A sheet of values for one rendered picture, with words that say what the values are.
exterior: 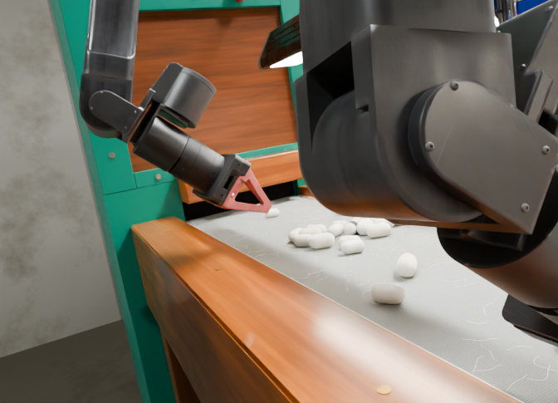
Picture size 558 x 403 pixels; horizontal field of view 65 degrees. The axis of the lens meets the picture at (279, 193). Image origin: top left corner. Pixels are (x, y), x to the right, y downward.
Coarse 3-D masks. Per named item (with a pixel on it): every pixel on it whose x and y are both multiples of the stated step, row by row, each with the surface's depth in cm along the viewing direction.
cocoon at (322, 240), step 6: (318, 234) 64; (324, 234) 63; (330, 234) 63; (312, 240) 63; (318, 240) 63; (324, 240) 63; (330, 240) 63; (312, 246) 63; (318, 246) 63; (324, 246) 63; (330, 246) 64
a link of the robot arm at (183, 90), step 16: (176, 64) 55; (160, 80) 55; (176, 80) 55; (192, 80) 55; (96, 96) 50; (112, 96) 51; (160, 96) 55; (176, 96) 55; (192, 96) 55; (208, 96) 57; (96, 112) 50; (112, 112) 51; (128, 112) 51; (144, 112) 57; (176, 112) 55; (192, 112) 55; (128, 128) 51; (192, 128) 59
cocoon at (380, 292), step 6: (372, 288) 43; (378, 288) 42; (384, 288) 42; (390, 288) 42; (396, 288) 41; (402, 288) 42; (372, 294) 43; (378, 294) 42; (384, 294) 42; (390, 294) 41; (396, 294) 41; (402, 294) 41; (378, 300) 42; (384, 300) 42; (390, 300) 41; (396, 300) 41; (402, 300) 41
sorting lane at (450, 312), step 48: (240, 240) 76; (288, 240) 71; (336, 240) 67; (384, 240) 63; (432, 240) 59; (336, 288) 48; (432, 288) 44; (480, 288) 42; (432, 336) 35; (480, 336) 34; (528, 336) 33; (528, 384) 28
